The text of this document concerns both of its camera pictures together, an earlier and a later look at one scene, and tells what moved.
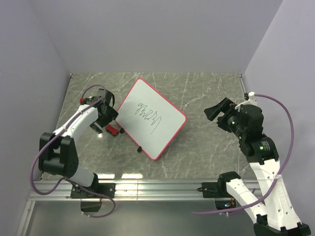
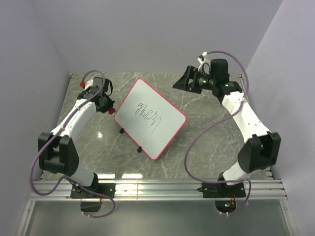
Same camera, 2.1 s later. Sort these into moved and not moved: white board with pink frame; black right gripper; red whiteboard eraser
Moved: red whiteboard eraser; black right gripper
Not moved: white board with pink frame
